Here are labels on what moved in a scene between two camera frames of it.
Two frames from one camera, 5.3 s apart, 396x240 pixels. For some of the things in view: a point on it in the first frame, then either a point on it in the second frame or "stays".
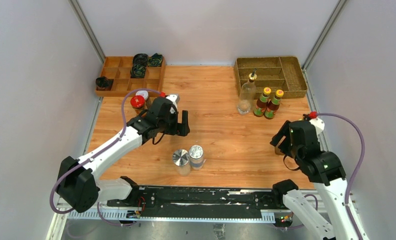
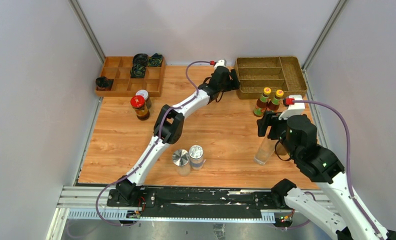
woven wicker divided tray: x=284 y=73 stays
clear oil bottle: x=247 y=98 -> x=266 y=149
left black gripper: x=181 y=129 -> x=233 y=84
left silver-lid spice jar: x=181 y=160 stays
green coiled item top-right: x=155 y=60 stays
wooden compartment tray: x=118 y=69 stays
